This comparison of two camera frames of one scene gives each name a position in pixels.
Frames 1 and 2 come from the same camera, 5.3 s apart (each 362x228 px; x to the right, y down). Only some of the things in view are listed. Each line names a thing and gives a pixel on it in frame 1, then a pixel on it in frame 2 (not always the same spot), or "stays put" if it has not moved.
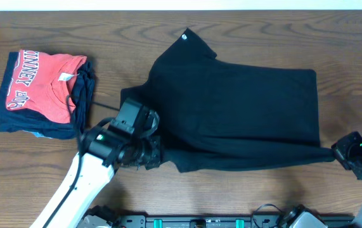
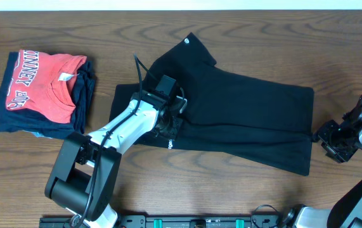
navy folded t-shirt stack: x=20 y=120 stays put
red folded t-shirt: x=42 y=83 stays put
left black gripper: x=155 y=152 to x=170 y=125
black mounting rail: x=236 y=221 stays put
